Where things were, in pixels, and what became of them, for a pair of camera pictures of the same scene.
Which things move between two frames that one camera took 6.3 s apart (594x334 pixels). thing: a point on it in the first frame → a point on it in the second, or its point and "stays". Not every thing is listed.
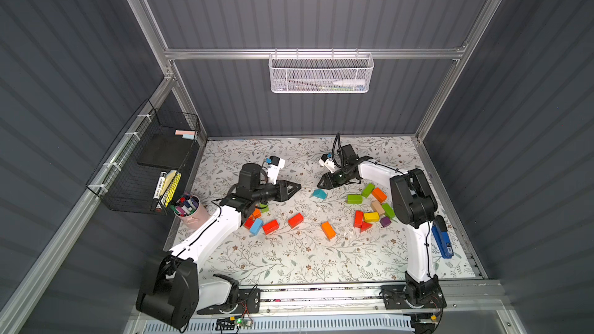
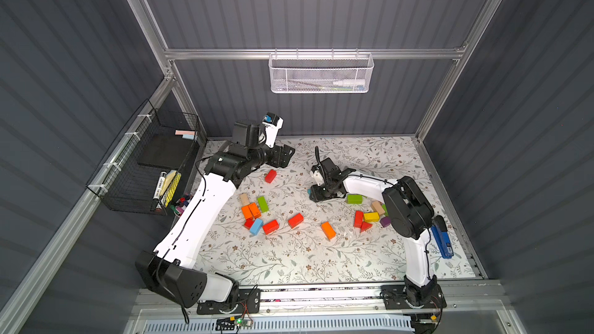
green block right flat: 354,199 stays
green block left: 264,209 stays
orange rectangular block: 328,230 stays
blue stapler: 442,238 stays
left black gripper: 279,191 → 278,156
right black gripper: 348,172 → 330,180
